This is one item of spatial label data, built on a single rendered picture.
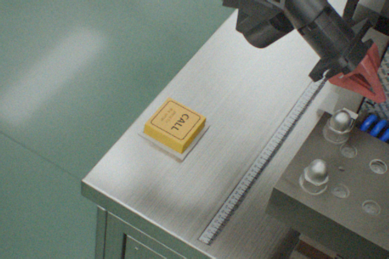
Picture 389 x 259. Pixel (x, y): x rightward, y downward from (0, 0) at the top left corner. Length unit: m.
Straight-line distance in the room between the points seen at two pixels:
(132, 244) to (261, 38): 0.36
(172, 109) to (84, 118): 1.19
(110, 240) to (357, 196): 0.40
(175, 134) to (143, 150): 0.05
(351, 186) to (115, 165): 0.35
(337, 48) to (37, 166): 1.36
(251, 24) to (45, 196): 1.23
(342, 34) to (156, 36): 1.63
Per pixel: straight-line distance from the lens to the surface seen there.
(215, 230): 1.09
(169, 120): 1.17
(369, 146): 1.07
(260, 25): 1.07
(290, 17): 1.04
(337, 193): 1.02
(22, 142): 2.31
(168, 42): 2.61
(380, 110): 1.11
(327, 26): 1.04
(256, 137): 1.21
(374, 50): 1.07
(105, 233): 1.20
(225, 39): 1.34
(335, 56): 1.03
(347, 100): 1.23
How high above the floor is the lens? 1.82
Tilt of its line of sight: 50 degrees down
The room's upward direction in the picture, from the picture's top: 12 degrees clockwise
